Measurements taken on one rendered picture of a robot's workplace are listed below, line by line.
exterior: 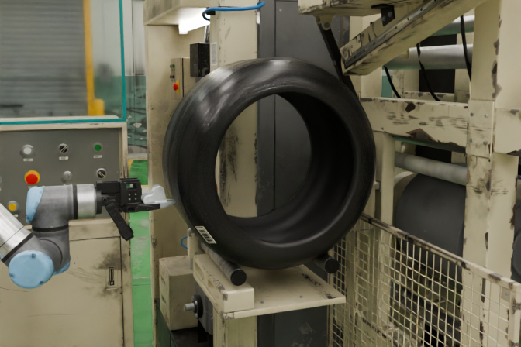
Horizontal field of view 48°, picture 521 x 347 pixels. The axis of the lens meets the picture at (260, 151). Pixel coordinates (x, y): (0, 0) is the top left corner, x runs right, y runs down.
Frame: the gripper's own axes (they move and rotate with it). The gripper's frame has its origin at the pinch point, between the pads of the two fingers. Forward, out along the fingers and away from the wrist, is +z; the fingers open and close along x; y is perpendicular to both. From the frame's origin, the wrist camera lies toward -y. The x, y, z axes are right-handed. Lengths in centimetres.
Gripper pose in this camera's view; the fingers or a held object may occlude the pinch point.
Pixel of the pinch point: (171, 204)
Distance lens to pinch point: 161.3
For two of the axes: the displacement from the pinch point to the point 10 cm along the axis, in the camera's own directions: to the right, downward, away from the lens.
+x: -3.4, -1.3, 9.3
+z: 9.4, -0.3, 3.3
